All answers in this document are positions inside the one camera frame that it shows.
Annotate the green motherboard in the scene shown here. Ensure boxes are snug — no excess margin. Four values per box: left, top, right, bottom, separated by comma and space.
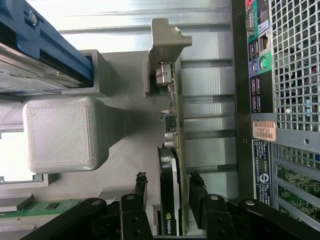
276, 164, 320, 222

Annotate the green RAM stick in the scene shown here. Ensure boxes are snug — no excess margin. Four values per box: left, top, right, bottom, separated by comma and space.
0, 199, 85, 220

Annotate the grey parts rack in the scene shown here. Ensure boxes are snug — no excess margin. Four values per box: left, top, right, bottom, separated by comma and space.
0, 47, 182, 240

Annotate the open grey PC case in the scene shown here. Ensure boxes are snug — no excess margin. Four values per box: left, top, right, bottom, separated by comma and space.
231, 0, 320, 226

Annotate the hard disk in blue caddy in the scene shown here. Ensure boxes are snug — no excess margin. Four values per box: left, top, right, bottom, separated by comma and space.
0, 0, 93, 97

